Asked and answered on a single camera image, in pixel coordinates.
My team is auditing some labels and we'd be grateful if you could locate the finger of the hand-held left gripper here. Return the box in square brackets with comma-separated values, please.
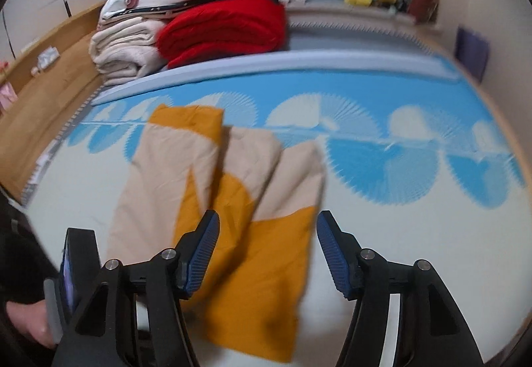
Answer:
[58, 228, 100, 324]

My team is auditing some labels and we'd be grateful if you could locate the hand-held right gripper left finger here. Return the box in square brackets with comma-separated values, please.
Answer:
[52, 209, 221, 367]

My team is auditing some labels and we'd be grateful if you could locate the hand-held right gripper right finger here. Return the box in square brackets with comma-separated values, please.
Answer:
[317, 210, 485, 367]

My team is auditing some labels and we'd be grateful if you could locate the beige and orange garment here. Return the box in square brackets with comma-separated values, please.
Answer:
[106, 103, 327, 363]

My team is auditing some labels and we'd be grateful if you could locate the person's left forearm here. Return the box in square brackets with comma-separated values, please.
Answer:
[0, 188, 59, 305]

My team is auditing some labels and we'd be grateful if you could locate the person's left hand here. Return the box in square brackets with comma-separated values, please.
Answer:
[6, 300, 57, 349]

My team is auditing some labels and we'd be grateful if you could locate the pink bag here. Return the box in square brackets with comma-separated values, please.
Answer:
[0, 82, 18, 114]

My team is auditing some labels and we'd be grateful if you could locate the small white packet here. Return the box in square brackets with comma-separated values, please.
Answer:
[32, 47, 60, 76]

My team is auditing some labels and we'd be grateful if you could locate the light blue folded mat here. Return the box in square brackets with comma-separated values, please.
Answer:
[91, 50, 460, 106]

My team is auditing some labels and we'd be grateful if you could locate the cream folded blanket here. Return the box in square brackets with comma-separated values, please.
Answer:
[90, 18, 167, 85]

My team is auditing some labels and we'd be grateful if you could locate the grey mattress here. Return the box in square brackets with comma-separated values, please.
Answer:
[287, 0, 441, 56]

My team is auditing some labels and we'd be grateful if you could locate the red knitted blanket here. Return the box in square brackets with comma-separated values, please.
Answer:
[157, 0, 289, 69]

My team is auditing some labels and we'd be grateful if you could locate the purple box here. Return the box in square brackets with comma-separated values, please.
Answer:
[454, 27, 491, 83]

